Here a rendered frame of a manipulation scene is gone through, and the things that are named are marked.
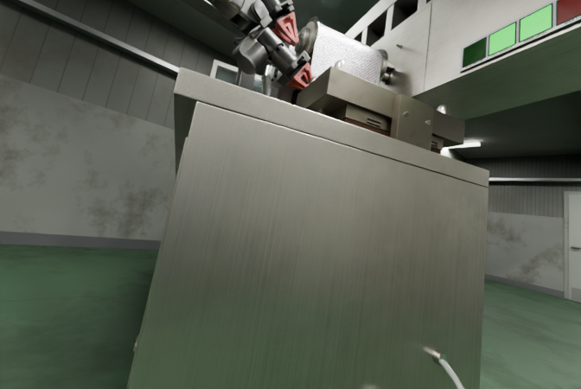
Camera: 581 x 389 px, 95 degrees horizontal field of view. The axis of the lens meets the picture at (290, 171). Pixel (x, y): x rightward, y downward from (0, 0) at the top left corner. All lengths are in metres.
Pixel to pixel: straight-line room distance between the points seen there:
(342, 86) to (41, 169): 3.51
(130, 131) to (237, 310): 3.57
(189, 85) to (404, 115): 0.43
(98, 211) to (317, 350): 3.51
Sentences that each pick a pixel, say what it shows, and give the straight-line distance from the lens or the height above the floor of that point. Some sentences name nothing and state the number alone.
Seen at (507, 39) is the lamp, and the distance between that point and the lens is 0.80.
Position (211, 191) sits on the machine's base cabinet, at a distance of 0.37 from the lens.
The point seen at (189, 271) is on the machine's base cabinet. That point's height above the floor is 0.64.
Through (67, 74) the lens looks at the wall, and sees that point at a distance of 3.96.
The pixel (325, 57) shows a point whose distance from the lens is 0.83.
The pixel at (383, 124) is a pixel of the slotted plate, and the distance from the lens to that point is 0.62.
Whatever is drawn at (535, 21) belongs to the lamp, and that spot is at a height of 1.19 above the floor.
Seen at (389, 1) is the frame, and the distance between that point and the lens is 1.29.
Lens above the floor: 0.73
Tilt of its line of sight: 9 degrees up
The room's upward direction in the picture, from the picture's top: 9 degrees clockwise
